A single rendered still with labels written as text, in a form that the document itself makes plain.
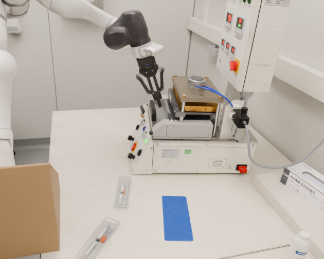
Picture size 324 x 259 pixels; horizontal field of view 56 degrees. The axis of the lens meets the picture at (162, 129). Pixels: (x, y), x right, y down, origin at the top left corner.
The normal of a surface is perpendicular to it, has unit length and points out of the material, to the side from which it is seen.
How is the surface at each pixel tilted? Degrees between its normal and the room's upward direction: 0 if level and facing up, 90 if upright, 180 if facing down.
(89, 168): 0
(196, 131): 90
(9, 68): 82
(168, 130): 90
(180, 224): 0
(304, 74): 90
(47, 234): 90
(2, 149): 63
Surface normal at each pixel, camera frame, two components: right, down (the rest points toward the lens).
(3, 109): 0.86, -0.14
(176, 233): 0.07, -0.88
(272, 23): 0.11, 0.47
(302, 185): -0.88, 0.11
